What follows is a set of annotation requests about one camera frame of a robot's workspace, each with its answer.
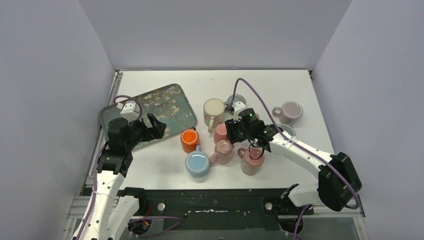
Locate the smooth pink mug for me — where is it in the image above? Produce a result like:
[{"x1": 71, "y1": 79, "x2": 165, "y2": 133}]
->
[{"x1": 213, "y1": 123, "x2": 230, "y2": 144}]

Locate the faceted pink mug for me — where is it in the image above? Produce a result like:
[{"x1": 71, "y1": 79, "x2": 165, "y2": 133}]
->
[{"x1": 209, "y1": 140, "x2": 234, "y2": 165}]

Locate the cream floral mug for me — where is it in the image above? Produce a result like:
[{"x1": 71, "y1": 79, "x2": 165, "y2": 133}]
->
[{"x1": 203, "y1": 98, "x2": 225, "y2": 133}]

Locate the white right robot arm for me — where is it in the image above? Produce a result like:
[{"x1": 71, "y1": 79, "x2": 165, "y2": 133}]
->
[{"x1": 224, "y1": 108, "x2": 362, "y2": 212}]

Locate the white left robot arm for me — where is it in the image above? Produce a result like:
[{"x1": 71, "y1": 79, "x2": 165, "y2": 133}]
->
[{"x1": 72, "y1": 113, "x2": 167, "y2": 240}]

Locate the grey-blue round mug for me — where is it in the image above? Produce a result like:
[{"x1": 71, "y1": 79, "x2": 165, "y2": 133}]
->
[{"x1": 224, "y1": 94, "x2": 246, "y2": 113}]

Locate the speckled dark pink mug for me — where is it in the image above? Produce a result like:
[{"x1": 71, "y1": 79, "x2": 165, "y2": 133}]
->
[{"x1": 237, "y1": 147, "x2": 265, "y2": 176}]

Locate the grey-green mug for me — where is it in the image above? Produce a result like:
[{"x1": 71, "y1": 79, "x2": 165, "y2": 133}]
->
[{"x1": 277, "y1": 124, "x2": 296, "y2": 138}]

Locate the lilac ribbed mug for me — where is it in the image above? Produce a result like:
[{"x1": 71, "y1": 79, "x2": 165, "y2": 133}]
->
[{"x1": 272, "y1": 101, "x2": 304, "y2": 125}]

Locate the light blue ribbed mug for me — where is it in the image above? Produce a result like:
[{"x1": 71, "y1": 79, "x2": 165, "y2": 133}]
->
[{"x1": 184, "y1": 145, "x2": 210, "y2": 178}]

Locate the blue floral blossom tray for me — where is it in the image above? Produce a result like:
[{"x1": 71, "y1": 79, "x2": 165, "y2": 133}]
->
[{"x1": 99, "y1": 83, "x2": 198, "y2": 153}]

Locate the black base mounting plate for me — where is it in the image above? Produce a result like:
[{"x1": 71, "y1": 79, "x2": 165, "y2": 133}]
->
[{"x1": 112, "y1": 187, "x2": 302, "y2": 235}]

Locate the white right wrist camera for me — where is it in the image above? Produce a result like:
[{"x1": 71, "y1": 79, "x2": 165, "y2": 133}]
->
[{"x1": 233, "y1": 101, "x2": 247, "y2": 121}]

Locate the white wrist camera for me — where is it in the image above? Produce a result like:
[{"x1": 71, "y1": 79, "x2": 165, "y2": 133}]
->
[
  {"x1": 233, "y1": 101, "x2": 247, "y2": 121},
  {"x1": 120, "y1": 101, "x2": 140, "y2": 122}
]

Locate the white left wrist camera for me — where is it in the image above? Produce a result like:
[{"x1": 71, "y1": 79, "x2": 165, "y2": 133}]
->
[{"x1": 120, "y1": 101, "x2": 140, "y2": 122}]

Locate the orange mug black handle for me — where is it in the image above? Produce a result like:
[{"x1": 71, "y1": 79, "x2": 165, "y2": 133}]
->
[{"x1": 180, "y1": 128, "x2": 201, "y2": 154}]

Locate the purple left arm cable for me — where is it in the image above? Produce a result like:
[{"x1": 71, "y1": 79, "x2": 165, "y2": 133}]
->
[{"x1": 74, "y1": 95, "x2": 184, "y2": 240}]

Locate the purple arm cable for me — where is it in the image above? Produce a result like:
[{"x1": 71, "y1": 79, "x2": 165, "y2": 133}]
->
[
  {"x1": 74, "y1": 95, "x2": 184, "y2": 240},
  {"x1": 230, "y1": 77, "x2": 361, "y2": 240}
]

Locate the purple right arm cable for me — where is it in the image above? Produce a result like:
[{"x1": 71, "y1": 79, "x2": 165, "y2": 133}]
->
[{"x1": 230, "y1": 77, "x2": 361, "y2": 240}]

